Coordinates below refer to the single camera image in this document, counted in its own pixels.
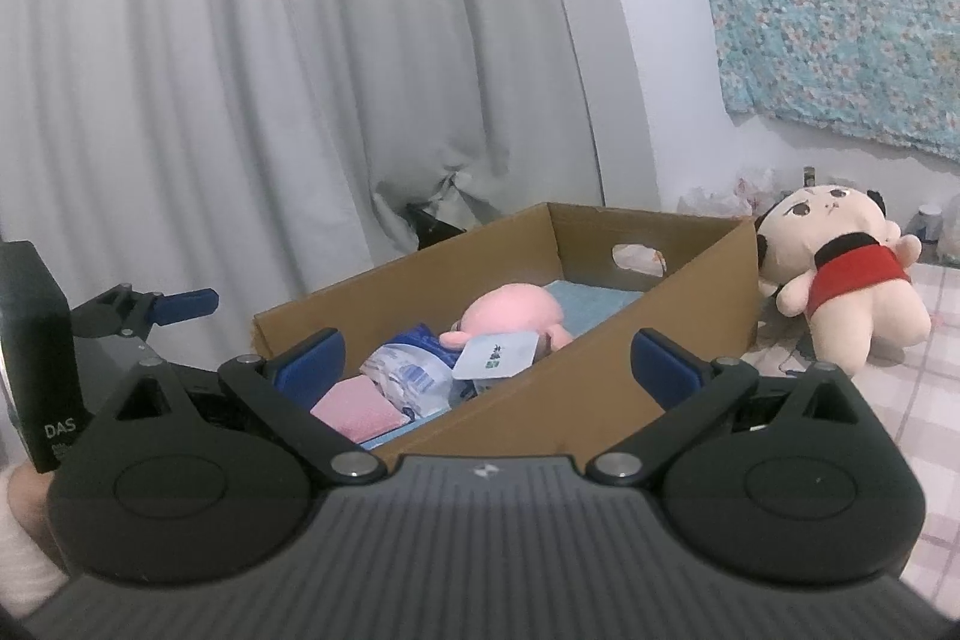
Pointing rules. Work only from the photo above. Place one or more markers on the silver lighter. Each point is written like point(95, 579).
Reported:
point(809, 175)

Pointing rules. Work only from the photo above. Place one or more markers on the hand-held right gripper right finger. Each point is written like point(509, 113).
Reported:
point(664, 371)

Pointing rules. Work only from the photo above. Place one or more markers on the pink plaid bed sheet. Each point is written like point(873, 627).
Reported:
point(930, 400)

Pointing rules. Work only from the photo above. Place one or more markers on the plush doll with red shirt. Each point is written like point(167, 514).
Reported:
point(847, 287)

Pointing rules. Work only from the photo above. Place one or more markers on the white plastic bag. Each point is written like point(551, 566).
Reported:
point(720, 197)

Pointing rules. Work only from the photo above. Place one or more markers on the person's left forearm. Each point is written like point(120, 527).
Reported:
point(22, 535)

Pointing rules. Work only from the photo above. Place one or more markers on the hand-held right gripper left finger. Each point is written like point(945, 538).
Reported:
point(311, 364)

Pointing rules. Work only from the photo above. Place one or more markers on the black object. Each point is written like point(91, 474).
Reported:
point(435, 227)

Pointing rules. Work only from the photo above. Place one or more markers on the cardboard box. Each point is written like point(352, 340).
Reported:
point(600, 377)

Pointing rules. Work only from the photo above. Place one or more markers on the small white tissue pack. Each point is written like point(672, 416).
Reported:
point(491, 359)

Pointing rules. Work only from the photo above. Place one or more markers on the light blue towel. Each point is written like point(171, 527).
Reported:
point(592, 302)

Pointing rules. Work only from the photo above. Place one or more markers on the grey curtain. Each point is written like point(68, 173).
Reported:
point(262, 48)

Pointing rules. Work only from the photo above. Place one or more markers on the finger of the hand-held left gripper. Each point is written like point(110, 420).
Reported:
point(187, 302)

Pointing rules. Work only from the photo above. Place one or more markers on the blue and white tissue pack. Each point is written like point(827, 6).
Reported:
point(405, 374)

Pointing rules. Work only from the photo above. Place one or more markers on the white cup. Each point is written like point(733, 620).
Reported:
point(928, 231)

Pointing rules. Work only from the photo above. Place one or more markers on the pink plush toy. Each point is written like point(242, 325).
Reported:
point(510, 310)

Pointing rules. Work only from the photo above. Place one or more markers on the pink towel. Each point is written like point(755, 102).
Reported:
point(352, 407)

